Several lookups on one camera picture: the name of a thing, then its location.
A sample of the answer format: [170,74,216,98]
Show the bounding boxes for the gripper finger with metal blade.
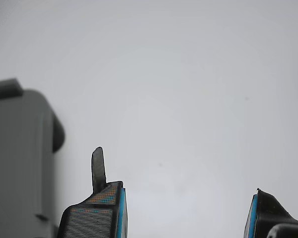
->
[56,146,129,238]

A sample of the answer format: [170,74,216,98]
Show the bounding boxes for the grey holder with ridges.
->
[0,78,66,238]

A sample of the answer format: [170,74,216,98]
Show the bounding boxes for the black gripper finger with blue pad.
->
[243,187,298,238]

